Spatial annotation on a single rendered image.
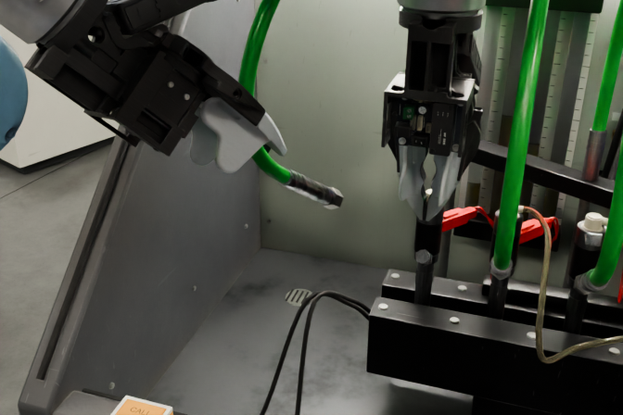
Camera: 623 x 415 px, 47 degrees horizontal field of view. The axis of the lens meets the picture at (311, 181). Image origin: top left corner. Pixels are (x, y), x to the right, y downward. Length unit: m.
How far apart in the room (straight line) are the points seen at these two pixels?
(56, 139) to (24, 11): 3.11
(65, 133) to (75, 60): 3.11
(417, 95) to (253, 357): 0.48
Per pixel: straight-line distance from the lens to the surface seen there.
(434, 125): 0.62
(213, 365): 0.96
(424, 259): 0.75
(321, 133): 1.07
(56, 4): 0.52
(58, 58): 0.53
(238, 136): 0.58
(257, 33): 0.60
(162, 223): 0.86
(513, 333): 0.79
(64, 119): 3.63
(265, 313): 1.04
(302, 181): 0.68
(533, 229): 0.78
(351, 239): 1.13
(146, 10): 0.55
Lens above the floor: 1.44
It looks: 26 degrees down
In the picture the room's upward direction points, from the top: straight up
